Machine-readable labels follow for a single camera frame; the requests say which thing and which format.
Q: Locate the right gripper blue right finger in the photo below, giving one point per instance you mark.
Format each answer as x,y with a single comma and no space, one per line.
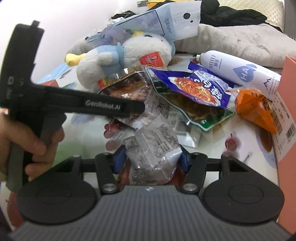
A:
194,166

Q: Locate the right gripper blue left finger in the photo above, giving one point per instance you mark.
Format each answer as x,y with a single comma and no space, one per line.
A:
106,165

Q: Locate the grey clear snack packet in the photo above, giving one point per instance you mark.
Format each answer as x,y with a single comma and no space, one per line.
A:
153,151

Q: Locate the green clear pickle snack packet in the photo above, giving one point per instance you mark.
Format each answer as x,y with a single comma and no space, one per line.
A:
205,117

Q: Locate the blue spicy cabbage snack packet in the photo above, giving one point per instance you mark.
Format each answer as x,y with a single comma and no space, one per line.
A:
197,84

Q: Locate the person's left hand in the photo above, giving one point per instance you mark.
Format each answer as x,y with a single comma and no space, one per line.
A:
13,132

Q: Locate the pink box lid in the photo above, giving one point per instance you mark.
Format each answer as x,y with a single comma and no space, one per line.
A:
51,83

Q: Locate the fruit print bed mat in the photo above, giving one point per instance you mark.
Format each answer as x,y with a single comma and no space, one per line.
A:
84,136

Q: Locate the white blue plush toy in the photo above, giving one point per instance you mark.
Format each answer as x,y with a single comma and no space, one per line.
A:
95,63

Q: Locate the orange snack packet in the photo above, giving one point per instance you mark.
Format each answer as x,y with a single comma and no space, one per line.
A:
253,106

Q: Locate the brown red jerky snack packet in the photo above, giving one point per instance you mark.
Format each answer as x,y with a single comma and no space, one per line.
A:
130,83

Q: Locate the white spray bottle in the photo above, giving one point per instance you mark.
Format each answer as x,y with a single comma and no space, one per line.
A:
241,72

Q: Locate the pink open storage box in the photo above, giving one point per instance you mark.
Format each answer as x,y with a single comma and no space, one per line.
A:
283,109

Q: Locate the grey duvet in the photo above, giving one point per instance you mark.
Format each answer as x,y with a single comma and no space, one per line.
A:
261,44

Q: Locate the black clothing pile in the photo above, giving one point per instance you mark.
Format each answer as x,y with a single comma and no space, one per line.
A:
223,16

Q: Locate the clothes heap by wall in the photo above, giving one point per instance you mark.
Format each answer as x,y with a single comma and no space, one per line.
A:
121,16

